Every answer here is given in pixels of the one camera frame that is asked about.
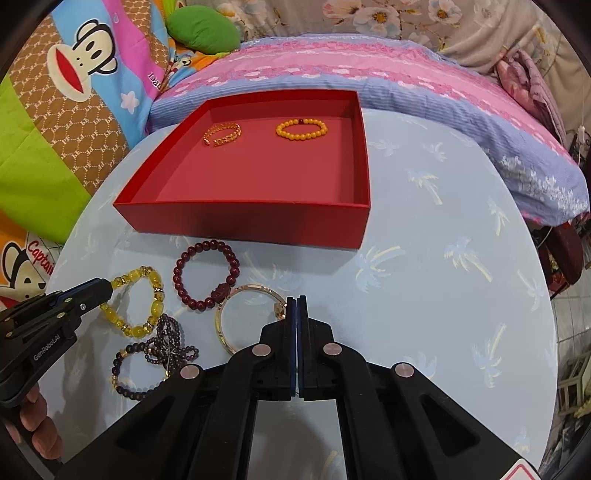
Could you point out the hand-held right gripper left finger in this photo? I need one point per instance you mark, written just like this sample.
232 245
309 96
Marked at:
288 350

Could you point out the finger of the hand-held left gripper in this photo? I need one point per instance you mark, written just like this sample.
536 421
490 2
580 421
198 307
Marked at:
92 286
92 302

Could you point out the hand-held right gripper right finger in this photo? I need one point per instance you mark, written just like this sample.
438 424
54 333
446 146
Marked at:
302 350

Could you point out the thin gold bangle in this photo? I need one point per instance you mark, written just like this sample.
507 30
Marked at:
251 287

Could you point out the red cardboard box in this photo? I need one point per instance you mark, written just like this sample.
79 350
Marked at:
277 175

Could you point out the person's left hand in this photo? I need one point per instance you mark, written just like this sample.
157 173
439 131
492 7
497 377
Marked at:
39 424

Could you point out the cartoon monkey blanket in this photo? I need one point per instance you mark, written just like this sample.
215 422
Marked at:
69 115

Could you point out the pale plastic rack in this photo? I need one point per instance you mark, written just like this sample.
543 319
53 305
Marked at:
575 383

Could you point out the green pillow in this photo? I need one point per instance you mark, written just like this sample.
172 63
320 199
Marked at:
203 30

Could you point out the dark red stool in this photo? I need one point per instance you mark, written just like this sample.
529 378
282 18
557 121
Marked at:
568 249

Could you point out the pink purple striped pillow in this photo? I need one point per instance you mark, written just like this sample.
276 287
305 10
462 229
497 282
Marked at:
369 64

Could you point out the grey floral sheet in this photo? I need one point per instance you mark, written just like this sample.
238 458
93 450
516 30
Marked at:
415 27

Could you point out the pink folded cloth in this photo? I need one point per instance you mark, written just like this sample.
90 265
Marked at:
531 83

